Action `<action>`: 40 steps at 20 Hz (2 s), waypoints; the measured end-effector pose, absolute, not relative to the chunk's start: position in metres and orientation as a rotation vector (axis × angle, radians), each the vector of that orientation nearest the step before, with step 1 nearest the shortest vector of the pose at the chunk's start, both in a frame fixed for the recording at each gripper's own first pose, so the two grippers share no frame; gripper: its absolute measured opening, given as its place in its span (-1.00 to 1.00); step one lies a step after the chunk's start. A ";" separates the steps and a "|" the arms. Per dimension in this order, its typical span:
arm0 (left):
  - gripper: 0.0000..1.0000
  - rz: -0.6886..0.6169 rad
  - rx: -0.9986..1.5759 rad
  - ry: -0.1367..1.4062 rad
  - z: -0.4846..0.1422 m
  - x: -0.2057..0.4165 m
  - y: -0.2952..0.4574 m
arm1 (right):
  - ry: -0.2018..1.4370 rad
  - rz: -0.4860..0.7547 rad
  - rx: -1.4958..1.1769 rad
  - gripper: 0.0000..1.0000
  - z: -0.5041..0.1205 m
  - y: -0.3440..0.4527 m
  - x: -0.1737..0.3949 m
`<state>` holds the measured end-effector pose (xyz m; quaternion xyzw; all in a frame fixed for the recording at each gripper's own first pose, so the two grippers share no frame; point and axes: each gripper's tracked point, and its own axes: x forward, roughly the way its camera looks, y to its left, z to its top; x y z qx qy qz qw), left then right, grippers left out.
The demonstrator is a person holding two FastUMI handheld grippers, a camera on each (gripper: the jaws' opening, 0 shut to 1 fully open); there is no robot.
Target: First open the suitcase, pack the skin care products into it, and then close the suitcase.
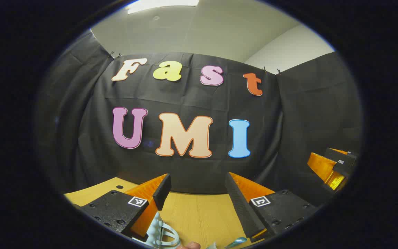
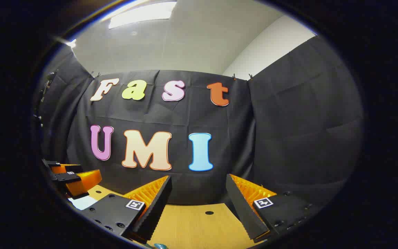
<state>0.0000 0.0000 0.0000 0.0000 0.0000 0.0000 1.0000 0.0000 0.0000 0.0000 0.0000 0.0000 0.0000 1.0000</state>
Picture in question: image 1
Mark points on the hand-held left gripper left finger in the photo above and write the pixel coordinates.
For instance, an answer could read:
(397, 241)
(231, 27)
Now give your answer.
(162, 192)

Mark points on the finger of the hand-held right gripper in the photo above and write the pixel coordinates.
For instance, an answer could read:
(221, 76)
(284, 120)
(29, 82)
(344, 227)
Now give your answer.
(323, 167)

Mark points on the ceiling light panel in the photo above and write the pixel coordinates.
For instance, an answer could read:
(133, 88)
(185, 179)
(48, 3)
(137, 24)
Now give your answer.
(161, 5)

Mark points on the blue skin care bottle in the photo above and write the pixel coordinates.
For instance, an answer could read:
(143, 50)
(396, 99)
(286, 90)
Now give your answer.
(237, 241)

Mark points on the black backdrop cloth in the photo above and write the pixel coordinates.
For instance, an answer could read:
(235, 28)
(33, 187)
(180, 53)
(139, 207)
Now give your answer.
(288, 121)

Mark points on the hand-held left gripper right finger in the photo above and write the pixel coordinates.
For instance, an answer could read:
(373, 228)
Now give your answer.
(240, 204)

